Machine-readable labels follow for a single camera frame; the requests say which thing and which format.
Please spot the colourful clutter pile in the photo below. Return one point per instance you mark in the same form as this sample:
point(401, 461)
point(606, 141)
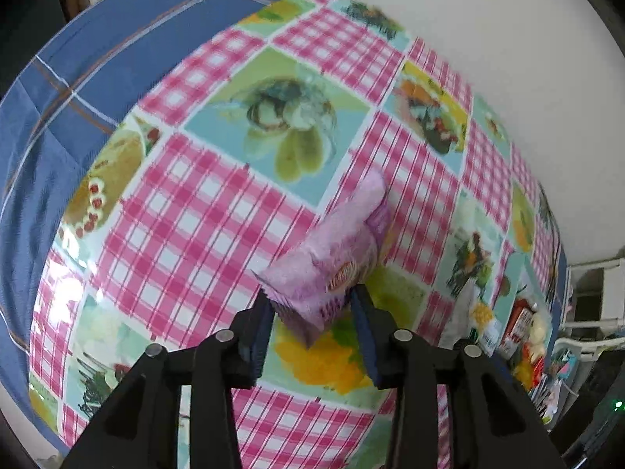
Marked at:
point(554, 386)

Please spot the brown and white biscuit packet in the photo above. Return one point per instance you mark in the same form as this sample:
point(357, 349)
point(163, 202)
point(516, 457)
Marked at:
point(518, 325)

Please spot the blue bed sheet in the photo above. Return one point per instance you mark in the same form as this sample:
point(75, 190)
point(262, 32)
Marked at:
point(73, 58)

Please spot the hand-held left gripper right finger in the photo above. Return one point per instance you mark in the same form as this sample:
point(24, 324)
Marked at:
point(364, 339)

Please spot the pink snack packet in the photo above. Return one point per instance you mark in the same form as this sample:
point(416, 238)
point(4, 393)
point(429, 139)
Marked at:
point(332, 254)

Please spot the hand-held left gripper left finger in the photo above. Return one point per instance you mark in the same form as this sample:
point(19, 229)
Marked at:
point(261, 334)

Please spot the white tray with teal rim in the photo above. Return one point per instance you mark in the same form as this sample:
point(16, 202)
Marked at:
point(464, 312)

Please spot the white chair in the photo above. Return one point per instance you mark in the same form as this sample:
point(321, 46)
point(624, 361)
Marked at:
point(598, 293)

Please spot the clear wrapped pale bun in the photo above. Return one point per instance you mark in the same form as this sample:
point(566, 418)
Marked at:
point(538, 332)

